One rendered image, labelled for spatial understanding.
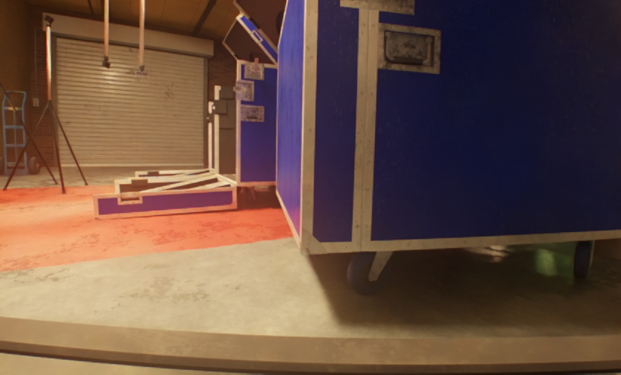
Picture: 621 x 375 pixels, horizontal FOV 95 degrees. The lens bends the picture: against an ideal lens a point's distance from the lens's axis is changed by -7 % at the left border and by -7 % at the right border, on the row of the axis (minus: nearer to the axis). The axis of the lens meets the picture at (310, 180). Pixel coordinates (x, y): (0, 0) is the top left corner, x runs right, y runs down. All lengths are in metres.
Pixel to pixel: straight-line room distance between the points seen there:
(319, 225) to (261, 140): 1.41
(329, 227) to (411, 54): 0.44
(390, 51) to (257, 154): 1.42
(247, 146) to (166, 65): 6.21
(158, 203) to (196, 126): 6.07
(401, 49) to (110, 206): 1.69
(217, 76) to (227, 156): 5.62
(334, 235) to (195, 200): 1.38
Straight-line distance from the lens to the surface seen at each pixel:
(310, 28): 0.72
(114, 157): 7.83
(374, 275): 0.88
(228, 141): 2.87
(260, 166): 2.05
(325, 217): 0.69
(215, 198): 2.00
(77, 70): 8.05
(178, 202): 1.98
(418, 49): 0.81
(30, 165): 5.77
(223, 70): 8.44
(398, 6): 0.80
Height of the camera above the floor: 0.39
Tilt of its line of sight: 5 degrees down
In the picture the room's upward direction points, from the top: 1 degrees clockwise
